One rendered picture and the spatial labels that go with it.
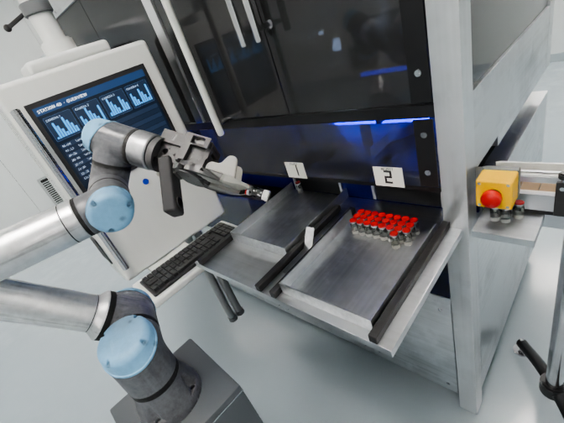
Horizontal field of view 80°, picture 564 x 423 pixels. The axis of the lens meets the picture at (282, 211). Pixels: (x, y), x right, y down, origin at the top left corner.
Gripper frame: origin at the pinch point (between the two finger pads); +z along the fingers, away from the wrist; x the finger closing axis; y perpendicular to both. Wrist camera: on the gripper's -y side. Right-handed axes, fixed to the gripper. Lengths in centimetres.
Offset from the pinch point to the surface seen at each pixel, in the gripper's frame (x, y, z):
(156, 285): 55, -26, -34
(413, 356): 87, -19, 62
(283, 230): 48.0, 5.0, 2.6
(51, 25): 17, 37, -83
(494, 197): 12, 19, 49
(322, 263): 32.1, -3.4, 18.3
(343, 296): 22.3, -10.8, 25.4
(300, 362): 124, -41, 22
